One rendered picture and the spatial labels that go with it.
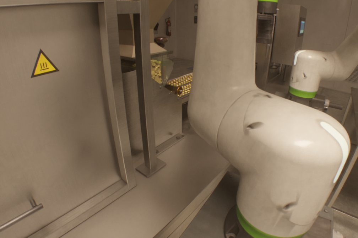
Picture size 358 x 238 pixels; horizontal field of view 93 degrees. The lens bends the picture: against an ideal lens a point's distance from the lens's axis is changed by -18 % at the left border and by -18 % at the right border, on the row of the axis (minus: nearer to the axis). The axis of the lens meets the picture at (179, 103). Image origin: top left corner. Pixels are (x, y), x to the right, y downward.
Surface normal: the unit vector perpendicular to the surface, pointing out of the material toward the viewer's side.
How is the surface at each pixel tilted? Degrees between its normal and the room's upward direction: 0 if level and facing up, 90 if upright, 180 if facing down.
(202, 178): 0
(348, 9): 90
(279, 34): 90
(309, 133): 16
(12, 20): 90
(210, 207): 0
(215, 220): 0
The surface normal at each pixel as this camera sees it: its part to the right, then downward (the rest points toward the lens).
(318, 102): -0.55, 0.18
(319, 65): 0.03, 0.38
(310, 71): -0.39, 0.37
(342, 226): 0.00, -0.91
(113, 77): 0.76, 0.26
